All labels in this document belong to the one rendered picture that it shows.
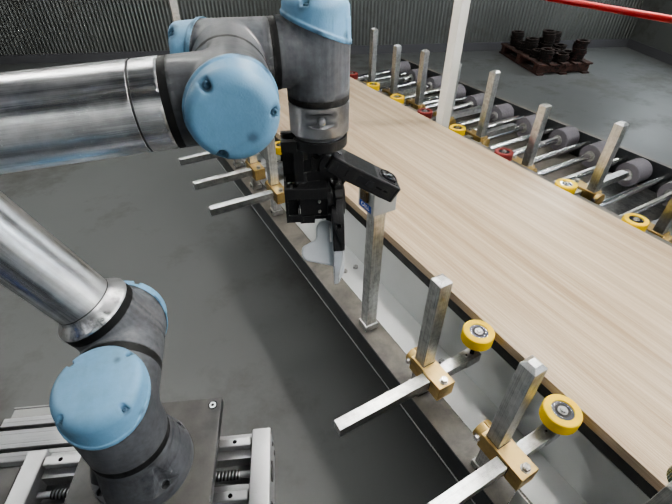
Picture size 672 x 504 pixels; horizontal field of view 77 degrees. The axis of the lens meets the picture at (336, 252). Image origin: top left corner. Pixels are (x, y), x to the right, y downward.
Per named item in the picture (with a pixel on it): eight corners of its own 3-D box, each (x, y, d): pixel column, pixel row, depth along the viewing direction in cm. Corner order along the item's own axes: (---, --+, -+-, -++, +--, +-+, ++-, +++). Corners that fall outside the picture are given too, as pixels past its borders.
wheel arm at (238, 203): (212, 218, 164) (210, 209, 162) (210, 214, 167) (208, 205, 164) (312, 190, 181) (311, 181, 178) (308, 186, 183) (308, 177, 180)
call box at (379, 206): (372, 220, 104) (374, 193, 99) (357, 206, 108) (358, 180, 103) (395, 212, 106) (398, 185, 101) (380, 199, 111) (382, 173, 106)
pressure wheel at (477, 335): (486, 372, 110) (497, 344, 103) (455, 367, 112) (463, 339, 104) (484, 348, 116) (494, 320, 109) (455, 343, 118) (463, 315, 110)
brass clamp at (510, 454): (513, 493, 88) (520, 483, 85) (468, 438, 97) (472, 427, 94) (534, 478, 90) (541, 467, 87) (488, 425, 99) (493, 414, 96)
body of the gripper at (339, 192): (286, 199, 64) (280, 122, 57) (342, 195, 65) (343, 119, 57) (287, 228, 58) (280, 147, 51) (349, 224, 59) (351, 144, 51)
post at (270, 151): (276, 228, 188) (264, 125, 158) (273, 224, 190) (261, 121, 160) (283, 226, 189) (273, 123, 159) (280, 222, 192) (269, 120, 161)
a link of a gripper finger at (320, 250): (303, 285, 61) (299, 221, 60) (344, 282, 61) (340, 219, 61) (303, 288, 58) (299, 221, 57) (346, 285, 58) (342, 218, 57)
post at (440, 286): (414, 407, 120) (441, 285, 90) (407, 397, 122) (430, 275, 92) (424, 401, 121) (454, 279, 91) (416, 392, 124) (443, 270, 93)
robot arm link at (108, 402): (72, 485, 57) (25, 435, 48) (93, 397, 67) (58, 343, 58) (166, 464, 59) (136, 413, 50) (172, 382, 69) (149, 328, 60)
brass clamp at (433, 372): (434, 402, 106) (438, 391, 103) (402, 363, 115) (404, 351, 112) (453, 391, 108) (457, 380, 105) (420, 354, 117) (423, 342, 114)
